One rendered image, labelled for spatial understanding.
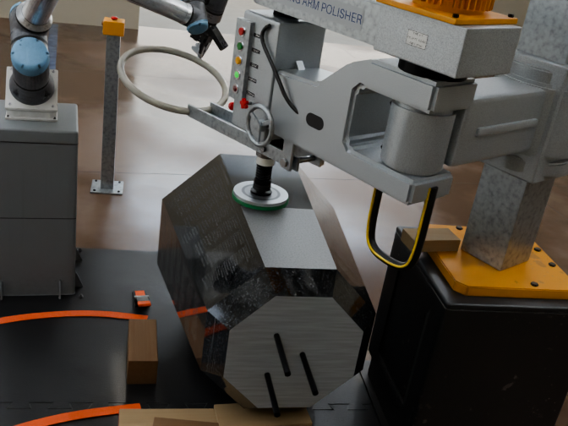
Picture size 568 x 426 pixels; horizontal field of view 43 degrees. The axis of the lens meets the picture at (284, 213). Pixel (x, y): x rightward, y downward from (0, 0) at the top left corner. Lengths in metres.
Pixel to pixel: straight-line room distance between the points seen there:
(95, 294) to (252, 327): 1.43
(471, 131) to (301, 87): 0.56
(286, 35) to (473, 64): 0.74
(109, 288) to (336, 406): 1.30
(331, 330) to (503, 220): 0.76
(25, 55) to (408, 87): 1.72
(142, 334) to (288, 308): 0.99
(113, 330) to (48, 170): 0.78
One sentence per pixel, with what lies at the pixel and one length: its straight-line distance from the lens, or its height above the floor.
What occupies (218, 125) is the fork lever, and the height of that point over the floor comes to 1.07.
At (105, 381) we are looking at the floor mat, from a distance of 3.12.
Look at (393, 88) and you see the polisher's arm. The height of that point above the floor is 1.48.
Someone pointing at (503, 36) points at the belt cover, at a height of 1.68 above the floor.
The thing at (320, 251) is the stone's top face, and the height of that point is 0.83.
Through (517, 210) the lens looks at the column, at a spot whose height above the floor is 1.03.
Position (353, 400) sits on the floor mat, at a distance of 3.19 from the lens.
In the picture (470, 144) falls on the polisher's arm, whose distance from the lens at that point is 2.26.
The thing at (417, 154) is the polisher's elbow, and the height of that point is 1.32.
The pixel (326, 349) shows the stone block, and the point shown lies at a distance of 2.48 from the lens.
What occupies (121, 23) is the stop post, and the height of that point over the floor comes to 1.08.
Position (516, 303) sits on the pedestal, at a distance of 2.69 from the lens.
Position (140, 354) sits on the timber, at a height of 0.13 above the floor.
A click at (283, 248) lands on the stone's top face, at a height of 0.83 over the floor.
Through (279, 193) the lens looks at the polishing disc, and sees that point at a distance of 2.79.
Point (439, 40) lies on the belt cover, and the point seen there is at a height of 1.65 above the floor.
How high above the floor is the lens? 1.98
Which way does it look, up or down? 25 degrees down
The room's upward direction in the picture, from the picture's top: 9 degrees clockwise
